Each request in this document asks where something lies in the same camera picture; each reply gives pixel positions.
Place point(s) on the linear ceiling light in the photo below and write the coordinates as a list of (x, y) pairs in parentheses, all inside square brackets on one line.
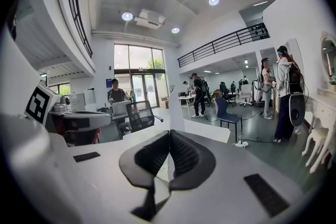
[(260, 3)]

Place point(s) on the glass entrance door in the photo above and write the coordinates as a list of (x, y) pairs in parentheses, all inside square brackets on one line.
[(136, 57)]

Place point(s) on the blue wall poster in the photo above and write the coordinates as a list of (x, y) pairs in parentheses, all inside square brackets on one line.
[(109, 83)]

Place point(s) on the round ceiling light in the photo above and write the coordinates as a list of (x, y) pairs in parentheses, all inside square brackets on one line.
[(175, 30), (127, 16), (214, 1)]

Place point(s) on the white office chair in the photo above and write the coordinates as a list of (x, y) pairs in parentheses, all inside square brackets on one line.
[(246, 93)]

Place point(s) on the dark blue chair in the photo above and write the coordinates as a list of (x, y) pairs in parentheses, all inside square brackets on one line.
[(222, 110)]

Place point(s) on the white oval mirror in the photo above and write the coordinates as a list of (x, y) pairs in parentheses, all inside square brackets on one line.
[(329, 60)]

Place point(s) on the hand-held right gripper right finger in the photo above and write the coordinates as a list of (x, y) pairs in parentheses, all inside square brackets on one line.
[(194, 165)]

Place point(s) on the cardboard box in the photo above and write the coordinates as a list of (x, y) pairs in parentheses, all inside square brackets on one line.
[(164, 103)]

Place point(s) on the white ceiling air conditioner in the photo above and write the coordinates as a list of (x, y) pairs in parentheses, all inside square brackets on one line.
[(149, 19)]

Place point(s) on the black mesh office chair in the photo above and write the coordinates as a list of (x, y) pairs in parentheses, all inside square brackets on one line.
[(141, 112)]

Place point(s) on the white power strip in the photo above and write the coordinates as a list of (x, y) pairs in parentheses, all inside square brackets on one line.
[(241, 143)]

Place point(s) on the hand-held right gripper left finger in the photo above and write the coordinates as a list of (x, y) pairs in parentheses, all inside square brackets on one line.
[(141, 165)]

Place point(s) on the white oval backpack unit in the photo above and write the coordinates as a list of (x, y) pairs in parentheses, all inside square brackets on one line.
[(298, 102)]

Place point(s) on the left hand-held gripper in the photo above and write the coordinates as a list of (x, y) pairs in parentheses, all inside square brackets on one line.
[(39, 102)]

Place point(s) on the white ornate dressing table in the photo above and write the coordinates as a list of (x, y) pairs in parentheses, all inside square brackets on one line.
[(323, 136)]

